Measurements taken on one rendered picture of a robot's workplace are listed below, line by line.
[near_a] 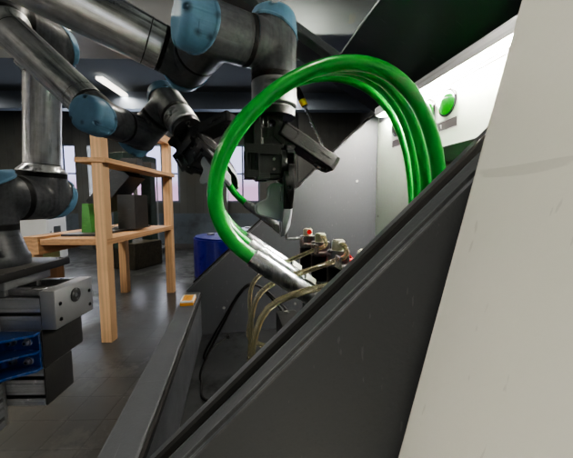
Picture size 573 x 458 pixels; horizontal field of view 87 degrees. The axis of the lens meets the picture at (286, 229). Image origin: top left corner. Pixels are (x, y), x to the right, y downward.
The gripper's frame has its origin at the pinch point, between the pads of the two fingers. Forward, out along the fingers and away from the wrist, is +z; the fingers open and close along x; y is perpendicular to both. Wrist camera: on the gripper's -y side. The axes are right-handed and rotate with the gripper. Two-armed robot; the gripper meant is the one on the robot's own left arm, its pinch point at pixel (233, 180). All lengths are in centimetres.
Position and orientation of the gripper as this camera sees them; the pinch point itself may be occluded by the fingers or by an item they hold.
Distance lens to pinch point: 64.6
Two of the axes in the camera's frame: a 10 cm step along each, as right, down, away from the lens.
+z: 5.5, 7.4, -3.8
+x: -4.2, -1.4, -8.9
